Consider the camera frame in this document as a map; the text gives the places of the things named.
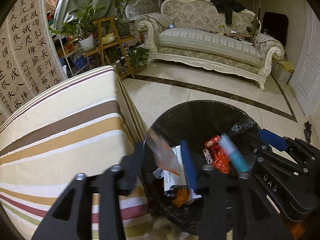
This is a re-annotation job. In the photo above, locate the teal paper packet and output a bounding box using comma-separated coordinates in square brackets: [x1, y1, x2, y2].
[219, 134, 249, 173]

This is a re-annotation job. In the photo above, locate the orange plastic wrapper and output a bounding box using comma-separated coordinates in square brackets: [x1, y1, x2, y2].
[172, 187, 190, 208]

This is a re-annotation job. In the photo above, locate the silver white box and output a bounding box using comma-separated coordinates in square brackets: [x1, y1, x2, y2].
[162, 145, 187, 191]

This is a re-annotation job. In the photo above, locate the pink translucent wrapper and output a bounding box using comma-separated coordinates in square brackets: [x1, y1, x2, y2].
[145, 129, 175, 171]

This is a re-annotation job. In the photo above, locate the black lined trash bin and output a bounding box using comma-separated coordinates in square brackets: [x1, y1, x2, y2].
[142, 100, 261, 235]

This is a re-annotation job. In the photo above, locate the red orange plastic bag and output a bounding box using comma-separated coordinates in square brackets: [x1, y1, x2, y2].
[213, 148, 230, 174]

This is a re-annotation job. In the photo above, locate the red snack packet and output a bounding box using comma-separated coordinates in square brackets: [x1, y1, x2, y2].
[204, 135, 220, 149]

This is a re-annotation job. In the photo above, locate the white panel door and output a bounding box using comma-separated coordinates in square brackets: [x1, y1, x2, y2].
[289, 4, 320, 115]

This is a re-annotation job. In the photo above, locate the cardboard box beside sofa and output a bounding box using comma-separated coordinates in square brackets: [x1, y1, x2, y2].
[271, 60, 295, 83]

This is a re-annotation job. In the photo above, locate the striped tablecloth table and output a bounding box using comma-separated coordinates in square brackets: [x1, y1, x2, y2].
[1, 66, 146, 239]

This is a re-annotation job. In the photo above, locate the ornate white grey sofa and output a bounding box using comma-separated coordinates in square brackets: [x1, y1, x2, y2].
[135, 0, 285, 90]

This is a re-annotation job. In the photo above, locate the black garment on sofa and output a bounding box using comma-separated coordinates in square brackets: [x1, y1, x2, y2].
[210, 0, 246, 25]

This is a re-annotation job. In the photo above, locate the small floor green plant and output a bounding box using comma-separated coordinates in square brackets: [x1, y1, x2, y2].
[127, 47, 149, 68]

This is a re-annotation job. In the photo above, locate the calligraphy folding screen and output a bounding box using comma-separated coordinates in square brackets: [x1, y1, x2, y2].
[1, 0, 67, 123]

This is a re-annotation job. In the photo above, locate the wooden plant stand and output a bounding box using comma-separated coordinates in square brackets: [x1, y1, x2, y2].
[82, 16, 135, 79]

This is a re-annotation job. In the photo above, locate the ornate grey armchair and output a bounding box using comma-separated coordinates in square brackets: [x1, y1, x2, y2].
[125, 0, 160, 18]

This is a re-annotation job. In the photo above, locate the potted plant white pot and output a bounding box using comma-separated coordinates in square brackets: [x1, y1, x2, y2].
[48, 0, 105, 52]

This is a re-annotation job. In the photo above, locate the tall green potted plant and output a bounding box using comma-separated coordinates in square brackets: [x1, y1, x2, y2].
[113, 0, 131, 37]

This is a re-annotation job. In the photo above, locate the grey draped curtain cloth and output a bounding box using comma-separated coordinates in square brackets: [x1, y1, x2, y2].
[53, 0, 116, 29]

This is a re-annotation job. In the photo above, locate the black cabinet by wall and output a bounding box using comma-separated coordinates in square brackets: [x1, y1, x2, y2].
[261, 12, 289, 46]

